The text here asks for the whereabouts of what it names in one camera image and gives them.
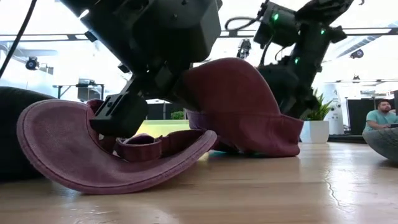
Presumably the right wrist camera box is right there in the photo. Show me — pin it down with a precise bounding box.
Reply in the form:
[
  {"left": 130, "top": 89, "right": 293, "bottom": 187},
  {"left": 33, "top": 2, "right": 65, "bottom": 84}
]
[{"left": 253, "top": 1, "right": 299, "bottom": 47}]

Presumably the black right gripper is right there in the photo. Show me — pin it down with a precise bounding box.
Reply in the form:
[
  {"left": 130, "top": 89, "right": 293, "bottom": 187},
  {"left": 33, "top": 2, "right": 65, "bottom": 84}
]
[{"left": 259, "top": 24, "right": 336, "bottom": 119}]

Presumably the black hanging cable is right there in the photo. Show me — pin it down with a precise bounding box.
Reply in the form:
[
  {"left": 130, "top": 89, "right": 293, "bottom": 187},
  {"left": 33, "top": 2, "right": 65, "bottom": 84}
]
[{"left": 0, "top": 0, "right": 38, "bottom": 78}]

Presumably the maroon cotton baseball cap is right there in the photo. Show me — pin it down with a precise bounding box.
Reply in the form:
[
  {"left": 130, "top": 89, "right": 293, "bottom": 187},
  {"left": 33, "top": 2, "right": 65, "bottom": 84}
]
[
  {"left": 182, "top": 57, "right": 305, "bottom": 157},
  {"left": 16, "top": 98, "right": 218, "bottom": 196}
]

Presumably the black partition panel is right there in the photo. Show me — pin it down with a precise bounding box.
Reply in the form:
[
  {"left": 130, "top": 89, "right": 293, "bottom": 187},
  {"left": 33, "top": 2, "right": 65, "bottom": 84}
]
[
  {"left": 346, "top": 98, "right": 396, "bottom": 136},
  {"left": 146, "top": 102, "right": 184, "bottom": 121}
]

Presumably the grey cotton baseball cap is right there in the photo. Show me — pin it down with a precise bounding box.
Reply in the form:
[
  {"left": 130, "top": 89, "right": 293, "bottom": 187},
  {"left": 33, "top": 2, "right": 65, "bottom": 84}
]
[
  {"left": 362, "top": 126, "right": 398, "bottom": 162},
  {"left": 0, "top": 86, "right": 58, "bottom": 181}
]

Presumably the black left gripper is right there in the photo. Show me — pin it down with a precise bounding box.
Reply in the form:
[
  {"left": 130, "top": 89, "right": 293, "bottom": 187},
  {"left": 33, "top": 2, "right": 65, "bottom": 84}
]
[{"left": 62, "top": 0, "right": 195, "bottom": 139}]

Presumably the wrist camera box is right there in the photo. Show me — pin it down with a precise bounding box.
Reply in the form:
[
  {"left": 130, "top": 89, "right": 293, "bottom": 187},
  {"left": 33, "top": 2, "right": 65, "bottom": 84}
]
[
  {"left": 253, "top": 1, "right": 299, "bottom": 47},
  {"left": 133, "top": 0, "right": 223, "bottom": 72}
]

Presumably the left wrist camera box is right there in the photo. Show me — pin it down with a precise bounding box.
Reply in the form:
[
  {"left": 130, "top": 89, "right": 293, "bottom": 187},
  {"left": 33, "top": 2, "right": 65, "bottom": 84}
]
[{"left": 133, "top": 0, "right": 223, "bottom": 72}]

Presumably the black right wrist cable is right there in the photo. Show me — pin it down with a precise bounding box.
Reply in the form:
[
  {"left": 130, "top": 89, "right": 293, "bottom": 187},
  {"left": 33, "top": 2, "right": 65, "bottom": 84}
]
[{"left": 224, "top": 17, "right": 265, "bottom": 32}]

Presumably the black overhead camera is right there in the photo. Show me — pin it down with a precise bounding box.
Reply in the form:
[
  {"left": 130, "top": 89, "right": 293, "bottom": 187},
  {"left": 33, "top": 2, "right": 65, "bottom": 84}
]
[{"left": 236, "top": 39, "right": 252, "bottom": 60}]

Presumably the black overhead frame bar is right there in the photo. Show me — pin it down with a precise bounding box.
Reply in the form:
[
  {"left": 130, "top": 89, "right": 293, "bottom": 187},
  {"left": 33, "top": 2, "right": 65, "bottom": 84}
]
[{"left": 0, "top": 27, "right": 398, "bottom": 41}]

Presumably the white column device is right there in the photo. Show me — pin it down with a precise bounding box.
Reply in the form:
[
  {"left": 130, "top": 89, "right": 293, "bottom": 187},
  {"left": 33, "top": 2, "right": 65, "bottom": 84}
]
[{"left": 323, "top": 82, "right": 345, "bottom": 135}]

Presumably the black frame background table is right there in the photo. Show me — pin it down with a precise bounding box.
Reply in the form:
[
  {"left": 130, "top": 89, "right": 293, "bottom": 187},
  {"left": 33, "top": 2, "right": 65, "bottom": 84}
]
[{"left": 52, "top": 82, "right": 105, "bottom": 100}]

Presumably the person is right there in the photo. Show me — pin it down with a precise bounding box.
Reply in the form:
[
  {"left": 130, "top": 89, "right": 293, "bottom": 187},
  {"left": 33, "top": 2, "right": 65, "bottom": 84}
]
[{"left": 363, "top": 99, "right": 398, "bottom": 132}]

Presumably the green plant in white pot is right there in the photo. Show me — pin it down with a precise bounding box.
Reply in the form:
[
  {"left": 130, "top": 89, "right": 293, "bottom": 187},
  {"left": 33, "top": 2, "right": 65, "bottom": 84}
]
[{"left": 300, "top": 88, "right": 333, "bottom": 144}]

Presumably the translucent yellow plastic bin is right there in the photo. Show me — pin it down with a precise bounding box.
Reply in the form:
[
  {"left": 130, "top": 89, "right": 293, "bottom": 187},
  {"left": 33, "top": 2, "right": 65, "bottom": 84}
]
[{"left": 136, "top": 119, "right": 191, "bottom": 138}]

